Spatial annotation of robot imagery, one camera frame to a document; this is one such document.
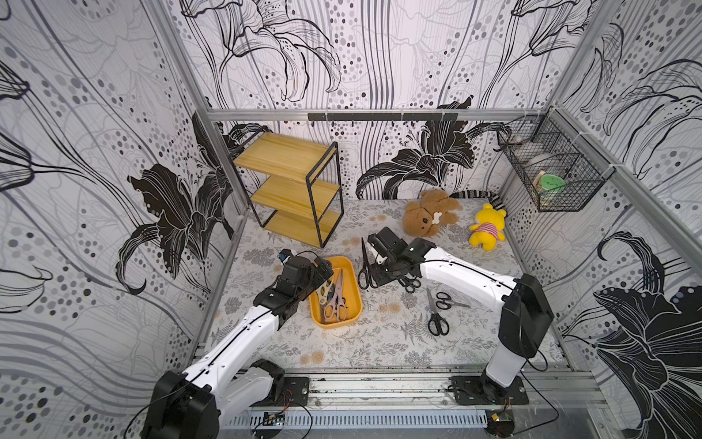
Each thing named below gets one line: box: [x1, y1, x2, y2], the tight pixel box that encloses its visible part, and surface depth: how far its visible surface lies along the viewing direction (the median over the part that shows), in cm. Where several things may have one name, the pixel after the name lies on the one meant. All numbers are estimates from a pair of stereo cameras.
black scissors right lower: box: [425, 287, 450, 337], surface depth 86 cm
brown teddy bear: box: [403, 189, 463, 238], surface depth 106 cm
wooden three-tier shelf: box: [233, 130, 345, 249], surface depth 94 cm
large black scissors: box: [357, 236, 379, 290], surface depth 84 cm
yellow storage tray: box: [308, 256, 362, 330], surface depth 92 cm
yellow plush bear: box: [469, 203, 507, 252], surface depth 105 cm
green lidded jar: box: [531, 170, 566, 205], surface depth 81 cm
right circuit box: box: [485, 409, 515, 439], surface depth 71 cm
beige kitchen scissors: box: [315, 278, 334, 305], surface depth 92 cm
